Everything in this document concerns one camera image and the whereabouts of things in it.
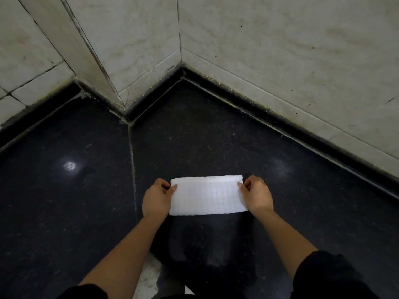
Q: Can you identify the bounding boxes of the person's right hand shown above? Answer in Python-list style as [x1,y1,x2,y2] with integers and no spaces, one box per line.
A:
[237,175,275,218]

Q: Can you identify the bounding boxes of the person's right forearm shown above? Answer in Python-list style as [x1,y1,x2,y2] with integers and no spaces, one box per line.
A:
[257,210,318,279]

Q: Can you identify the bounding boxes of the person's left forearm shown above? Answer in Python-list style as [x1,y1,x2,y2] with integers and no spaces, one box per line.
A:
[79,214,169,299]

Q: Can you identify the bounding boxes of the white terry cloth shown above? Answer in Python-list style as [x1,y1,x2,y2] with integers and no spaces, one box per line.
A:
[169,175,249,216]

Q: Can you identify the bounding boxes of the person's left hand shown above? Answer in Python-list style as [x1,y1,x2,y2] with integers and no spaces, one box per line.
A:
[142,178,178,220]

